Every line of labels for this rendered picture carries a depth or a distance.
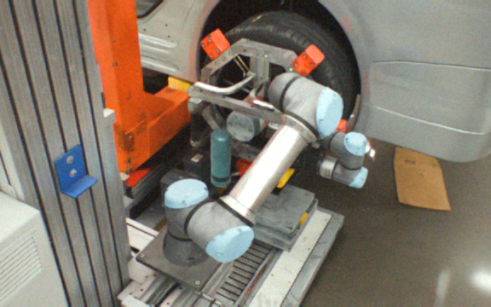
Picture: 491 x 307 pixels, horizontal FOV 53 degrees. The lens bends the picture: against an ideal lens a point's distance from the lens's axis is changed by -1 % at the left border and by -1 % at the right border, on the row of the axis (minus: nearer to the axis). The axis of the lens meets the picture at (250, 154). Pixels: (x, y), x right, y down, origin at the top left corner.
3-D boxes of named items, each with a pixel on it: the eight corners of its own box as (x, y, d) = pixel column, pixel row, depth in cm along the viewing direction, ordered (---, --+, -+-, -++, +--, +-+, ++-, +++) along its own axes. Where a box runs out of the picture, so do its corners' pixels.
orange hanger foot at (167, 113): (210, 107, 266) (209, 49, 245) (150, 158, 228) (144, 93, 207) (183, 100, 272) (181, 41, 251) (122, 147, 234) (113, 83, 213)
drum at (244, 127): (277, 122, 209) (280, 94, 201) (255, 147, 194) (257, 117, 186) (248, 113, 214) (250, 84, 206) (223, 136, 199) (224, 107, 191)
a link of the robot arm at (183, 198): (190, 203, 146) (188, 167, 138) (220, 227, 139) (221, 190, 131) (157, 222, 139) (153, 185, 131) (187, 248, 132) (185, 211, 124)
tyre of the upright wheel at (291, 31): (379, 41, 196) (237, -13, 214) (361, 63, 179) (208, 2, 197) (334, 163, 238) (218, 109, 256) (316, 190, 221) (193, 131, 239)
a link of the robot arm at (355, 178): (370, 163, 170) (366, 182, 175) (340, 153, 174) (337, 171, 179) (363, 175, 164) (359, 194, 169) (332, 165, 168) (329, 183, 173)
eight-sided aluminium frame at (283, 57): (315, 175, 214) (333, 60, 182) (309, 183, 210) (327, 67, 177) (209, 137, 233) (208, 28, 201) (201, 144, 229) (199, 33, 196)
